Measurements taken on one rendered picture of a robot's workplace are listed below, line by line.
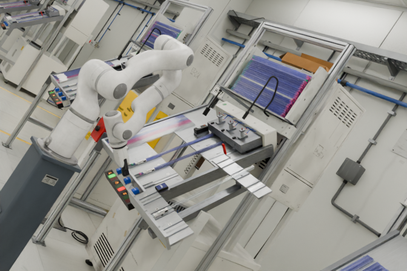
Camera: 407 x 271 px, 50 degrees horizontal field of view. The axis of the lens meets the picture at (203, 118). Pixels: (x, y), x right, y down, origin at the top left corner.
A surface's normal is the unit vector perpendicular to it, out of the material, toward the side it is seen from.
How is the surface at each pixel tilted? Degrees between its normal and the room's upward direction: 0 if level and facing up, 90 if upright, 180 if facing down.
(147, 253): 90
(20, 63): 90
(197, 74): 90
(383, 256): 45
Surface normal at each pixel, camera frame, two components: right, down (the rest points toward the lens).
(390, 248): -0.07, -0.90
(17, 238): 0.54, 0.37
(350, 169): -0.67, -0.44
